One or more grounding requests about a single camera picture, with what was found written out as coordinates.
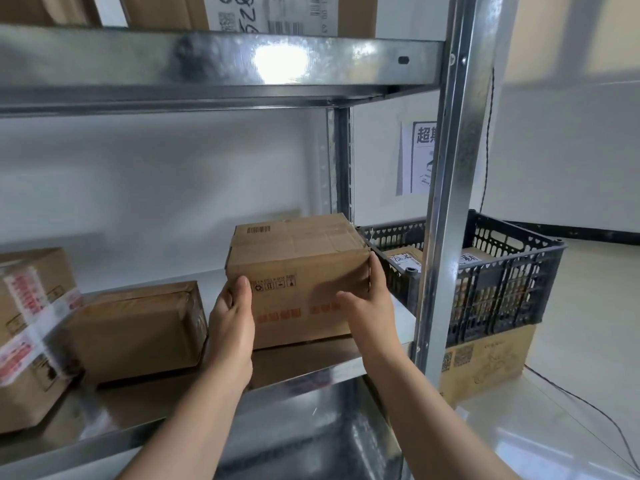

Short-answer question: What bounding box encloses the line-drawing printed cardboard box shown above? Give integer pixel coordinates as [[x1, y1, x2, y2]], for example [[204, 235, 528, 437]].
[[438, 323, 537, 409]]

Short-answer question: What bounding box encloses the dark-framed window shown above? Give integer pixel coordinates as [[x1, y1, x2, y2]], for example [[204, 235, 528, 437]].
[[505, 0, 640, 91]]

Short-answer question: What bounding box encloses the thin black cable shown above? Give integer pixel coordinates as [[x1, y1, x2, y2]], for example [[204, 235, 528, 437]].
[[479, 68, 640, 461]]

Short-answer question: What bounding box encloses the small glossy-taped cardboard box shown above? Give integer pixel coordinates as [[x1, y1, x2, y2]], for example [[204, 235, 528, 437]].
[[66, 280, 209, 385]]

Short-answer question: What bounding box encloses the cube box with taped top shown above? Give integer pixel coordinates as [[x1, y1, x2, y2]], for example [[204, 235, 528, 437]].
[[459, 246, 497, 269]]

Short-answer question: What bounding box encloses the metal shelving rack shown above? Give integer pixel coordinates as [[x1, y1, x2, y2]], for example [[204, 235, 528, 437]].
[[0, 0, 521, 480]]

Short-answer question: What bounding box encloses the cardboard box with glass symbol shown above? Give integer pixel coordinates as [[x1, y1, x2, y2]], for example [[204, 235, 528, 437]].
[[383, 245, 424, 277]]

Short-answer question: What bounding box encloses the box 5288 label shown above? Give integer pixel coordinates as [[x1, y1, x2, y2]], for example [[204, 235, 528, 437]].
[[119, 0, 379, 39]]

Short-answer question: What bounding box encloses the box with black logo tape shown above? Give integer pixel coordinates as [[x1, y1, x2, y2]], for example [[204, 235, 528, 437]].
[[0, 247, 85, 435]]

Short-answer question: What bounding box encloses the black plastic crate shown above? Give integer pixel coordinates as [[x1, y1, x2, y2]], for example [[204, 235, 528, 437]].
[[355, 209, 567, 349]]

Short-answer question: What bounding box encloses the person's right forearm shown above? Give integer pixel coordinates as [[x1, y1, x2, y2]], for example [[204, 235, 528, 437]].
[[362, 347, 521, 480]]

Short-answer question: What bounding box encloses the person's right hand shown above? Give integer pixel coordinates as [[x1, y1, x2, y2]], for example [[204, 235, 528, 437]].
[[335, 252, 407, 369]]

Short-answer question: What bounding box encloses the person's left forearm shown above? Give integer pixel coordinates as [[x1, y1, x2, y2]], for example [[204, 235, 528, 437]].
[[117, 364, 253, 480]]

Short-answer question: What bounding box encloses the box with red-yellow tape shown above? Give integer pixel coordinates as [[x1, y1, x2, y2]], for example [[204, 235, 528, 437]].
[[225, 213, 372, 351]]

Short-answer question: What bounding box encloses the white printed notice sheet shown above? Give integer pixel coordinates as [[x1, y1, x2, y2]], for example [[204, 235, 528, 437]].
[[397, 120, 439, 197]]

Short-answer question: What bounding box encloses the person's left hand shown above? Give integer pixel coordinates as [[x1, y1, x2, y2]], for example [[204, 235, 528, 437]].
[[205, 276, 257, 391]]

